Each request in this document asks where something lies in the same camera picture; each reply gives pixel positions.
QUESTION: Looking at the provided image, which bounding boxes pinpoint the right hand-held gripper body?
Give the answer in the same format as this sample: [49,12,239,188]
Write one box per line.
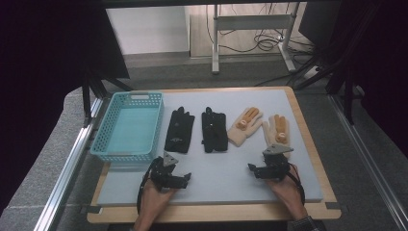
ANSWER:
[254,143,294,184]

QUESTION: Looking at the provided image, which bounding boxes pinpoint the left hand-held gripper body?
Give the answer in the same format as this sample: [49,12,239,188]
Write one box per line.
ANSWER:
[149,151,190,193]

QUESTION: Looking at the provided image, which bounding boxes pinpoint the beige glove with orange palm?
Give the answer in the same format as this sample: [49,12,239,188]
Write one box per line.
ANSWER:
[226,106,264,148]
[262,114,293,160]

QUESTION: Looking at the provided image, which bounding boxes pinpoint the person's left hand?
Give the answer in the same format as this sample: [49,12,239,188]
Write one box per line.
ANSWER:
[138,179,179,223]

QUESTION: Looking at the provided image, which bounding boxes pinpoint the person's right hand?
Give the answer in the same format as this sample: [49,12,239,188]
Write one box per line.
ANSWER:
[265,167,310,221]

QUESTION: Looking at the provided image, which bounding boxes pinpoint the black glove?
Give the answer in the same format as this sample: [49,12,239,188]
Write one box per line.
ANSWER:
[164,106,196,154]
[201,106,229,154]

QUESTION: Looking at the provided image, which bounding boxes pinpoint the teal plastic basket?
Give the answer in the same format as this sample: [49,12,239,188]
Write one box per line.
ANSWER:
[89,90,166,164]

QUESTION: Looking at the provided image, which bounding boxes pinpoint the black tape strip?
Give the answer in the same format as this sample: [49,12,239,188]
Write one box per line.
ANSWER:
[324,201,343,211]
[79,205,104,215]

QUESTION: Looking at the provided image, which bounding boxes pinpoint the black stand legs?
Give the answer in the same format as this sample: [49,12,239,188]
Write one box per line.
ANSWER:
[293,47,367,127]
[81,67,135,128]

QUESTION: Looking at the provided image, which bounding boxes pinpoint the white power strip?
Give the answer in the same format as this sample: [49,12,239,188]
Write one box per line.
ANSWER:
[302,64,320,80]

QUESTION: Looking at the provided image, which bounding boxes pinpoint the white panel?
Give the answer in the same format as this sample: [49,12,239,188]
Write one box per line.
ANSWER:
[105,6,191,56]

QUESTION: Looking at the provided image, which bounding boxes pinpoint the black curtain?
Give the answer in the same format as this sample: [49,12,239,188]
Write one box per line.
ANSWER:
[0,0,131,215]
[297,0,408,159]

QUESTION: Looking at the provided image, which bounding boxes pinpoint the black and red gripper cable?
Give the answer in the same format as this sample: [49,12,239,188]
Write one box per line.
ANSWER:
[287,162,307,207]

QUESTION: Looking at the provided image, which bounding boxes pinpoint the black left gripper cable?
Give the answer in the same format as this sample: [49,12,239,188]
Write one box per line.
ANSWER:
[136,168,154,216]

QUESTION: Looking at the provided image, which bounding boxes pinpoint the aluminium rail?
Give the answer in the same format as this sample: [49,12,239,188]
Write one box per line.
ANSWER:
[33,96,104,231]
[326,93,408,231]

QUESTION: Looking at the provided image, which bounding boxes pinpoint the black floor cables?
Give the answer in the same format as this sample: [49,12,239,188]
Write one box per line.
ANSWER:
[205,3,320,57]

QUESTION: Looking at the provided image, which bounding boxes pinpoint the white metal desk frame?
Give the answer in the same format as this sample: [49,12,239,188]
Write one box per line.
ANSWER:
[211,3,298,75]

